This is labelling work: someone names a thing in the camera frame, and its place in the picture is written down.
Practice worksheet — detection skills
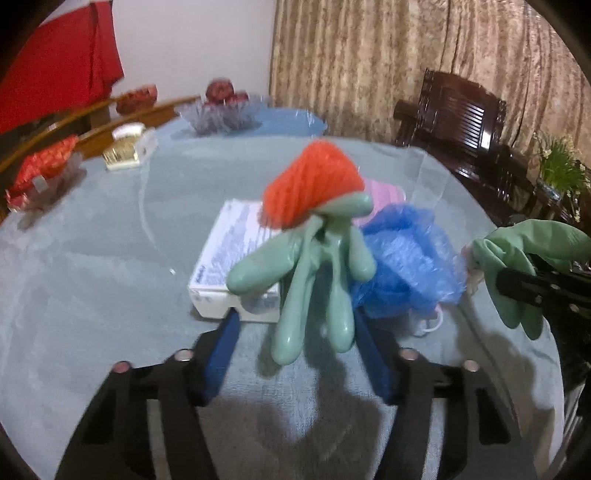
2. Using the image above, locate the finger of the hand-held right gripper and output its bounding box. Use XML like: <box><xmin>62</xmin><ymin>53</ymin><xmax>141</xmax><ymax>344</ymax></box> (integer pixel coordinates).
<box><xmin>496</xmin><ymin>267</ymin><xmax>591</xmax><ymax>320</ymax></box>

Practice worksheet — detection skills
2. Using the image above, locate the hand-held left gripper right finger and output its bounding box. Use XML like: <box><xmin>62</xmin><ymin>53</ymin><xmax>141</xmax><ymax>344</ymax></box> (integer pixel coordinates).
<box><xmin>353</xmin><ymin>307</ymin><xmax>539</xmax><ymax>480</ymax></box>

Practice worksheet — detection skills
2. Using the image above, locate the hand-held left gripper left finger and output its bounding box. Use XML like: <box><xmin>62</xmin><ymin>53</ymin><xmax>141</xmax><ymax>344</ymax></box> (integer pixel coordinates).
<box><xmin>54</xmin><ymin>314</ymin><xmax>241</xmax><ymax>480</ymax></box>

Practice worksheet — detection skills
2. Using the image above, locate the green rubber glove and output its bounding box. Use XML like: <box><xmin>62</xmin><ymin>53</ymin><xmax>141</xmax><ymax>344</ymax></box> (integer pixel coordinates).
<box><xmin>226</xmin><ymin>191</ymin><xmax>377</xmax><ymax>365</ymax></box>
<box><xmin>471</xmin><ymin>219</ymin><xmax>591</xmax><ymax>341</ymax></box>

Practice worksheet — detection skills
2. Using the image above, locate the dark wooden side table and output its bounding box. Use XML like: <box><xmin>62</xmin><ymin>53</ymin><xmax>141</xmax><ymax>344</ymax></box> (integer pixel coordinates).
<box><xmin>503</xmin><ymin>185</ymin><xmax>578</xmax><ymax>227</ymax></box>

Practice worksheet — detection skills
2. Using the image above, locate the blue plastic bag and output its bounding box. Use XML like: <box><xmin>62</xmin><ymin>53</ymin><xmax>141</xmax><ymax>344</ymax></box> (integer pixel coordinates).
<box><xmin>348</xmin><ymin>205</ymin><xmax>467</xmax><ymax>319</ymax></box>

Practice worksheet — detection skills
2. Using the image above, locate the white cardboard box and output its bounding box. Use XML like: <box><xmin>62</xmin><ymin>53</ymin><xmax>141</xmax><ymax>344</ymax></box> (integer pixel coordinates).
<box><xmin>188</xmin><ymin>199</ymin><xmax>283</xmax><ymax>323</ymax></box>

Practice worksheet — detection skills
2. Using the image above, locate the potted flowering plant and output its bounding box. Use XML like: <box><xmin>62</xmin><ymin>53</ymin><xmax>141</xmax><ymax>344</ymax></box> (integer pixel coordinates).
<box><xmin>533</xmin><ymin>134</ymin><xmax>591</xmax><ymax>204</ymax></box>

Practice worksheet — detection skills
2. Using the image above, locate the grey tablecloth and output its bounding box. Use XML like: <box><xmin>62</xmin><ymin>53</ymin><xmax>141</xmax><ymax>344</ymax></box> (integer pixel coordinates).
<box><xmin>0</xmin><ymin>134</ymin><xmax>566</xmax><ymax>480</ymax></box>

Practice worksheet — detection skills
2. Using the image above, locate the pink face mask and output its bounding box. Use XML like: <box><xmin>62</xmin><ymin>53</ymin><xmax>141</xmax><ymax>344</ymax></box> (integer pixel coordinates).
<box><xmin>360</xmin><ymin>180</ymin><xmax>406</xmax><ymax>222</ymax></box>

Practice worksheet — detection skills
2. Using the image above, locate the dark wooden armchair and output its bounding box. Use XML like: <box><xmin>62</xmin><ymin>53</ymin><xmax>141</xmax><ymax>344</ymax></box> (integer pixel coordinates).
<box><xmin>393</xmin><ymin>69</ymin><xmax>529</xmax><ymax>204</ymax></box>

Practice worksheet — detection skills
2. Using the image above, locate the gold white tissue box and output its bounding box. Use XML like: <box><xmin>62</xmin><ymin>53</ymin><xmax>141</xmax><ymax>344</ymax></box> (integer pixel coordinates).
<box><xmin>102</xmin><ymin>122</ymin><xmax>158</xmax><ymax>171</ymax></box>

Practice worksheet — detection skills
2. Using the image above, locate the glass dish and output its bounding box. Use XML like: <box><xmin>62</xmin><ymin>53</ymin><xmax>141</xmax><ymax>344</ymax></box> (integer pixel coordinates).
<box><xmin>7</xmin><ymin>152</ymin><xmax>88</xmax><ymax>229</ymax></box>

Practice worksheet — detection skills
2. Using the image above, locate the glass fruit bowl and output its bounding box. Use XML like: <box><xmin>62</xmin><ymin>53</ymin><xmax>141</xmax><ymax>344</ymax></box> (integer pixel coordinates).
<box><xmin>178</xmin><ymin>95</ymin><xmax>262</xmax><ymax>136</ymax></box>

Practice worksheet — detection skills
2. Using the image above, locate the wooden television cabinet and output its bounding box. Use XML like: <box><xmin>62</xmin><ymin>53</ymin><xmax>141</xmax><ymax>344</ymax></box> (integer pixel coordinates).
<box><xmin>0</xmin><ymin>95</ymin><xmax>204</xmax><ymax>222</ymax></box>

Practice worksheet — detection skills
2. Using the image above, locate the red patterned packet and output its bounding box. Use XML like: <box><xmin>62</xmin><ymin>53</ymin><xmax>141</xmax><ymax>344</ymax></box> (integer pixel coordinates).
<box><xmin>6</xmin><ymin>135</ymin><xmax>80</xmax><ymax>210</ymax></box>

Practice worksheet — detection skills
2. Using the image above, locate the beige patterned curtain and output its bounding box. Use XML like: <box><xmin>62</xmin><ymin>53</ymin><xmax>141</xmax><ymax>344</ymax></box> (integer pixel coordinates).
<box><xmin>270</xmin><ymin>0</ymin><xmax>591</xmax><ymax>227</ymax></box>

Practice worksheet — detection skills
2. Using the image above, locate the red ornament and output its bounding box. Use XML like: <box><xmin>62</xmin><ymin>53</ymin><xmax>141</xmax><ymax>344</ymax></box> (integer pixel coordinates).
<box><xmin>115</xmin><ymin>84</ymin><xmax>158</xmax><ymax>115</ymax></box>

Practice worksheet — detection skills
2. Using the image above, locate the black television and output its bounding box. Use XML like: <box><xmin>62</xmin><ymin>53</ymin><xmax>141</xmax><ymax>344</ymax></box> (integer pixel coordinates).
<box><xmin>0</xmin><ymin>99</ymin><xmax>116</xmax><ymax>160</ymax></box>

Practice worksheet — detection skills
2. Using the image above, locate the red cloth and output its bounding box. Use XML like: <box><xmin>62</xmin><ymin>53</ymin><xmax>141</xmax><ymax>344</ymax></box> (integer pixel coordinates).
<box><xmin>0</xmin><ymin>0</ymin><xmax>125</xmax><ymax>134</ymax></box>

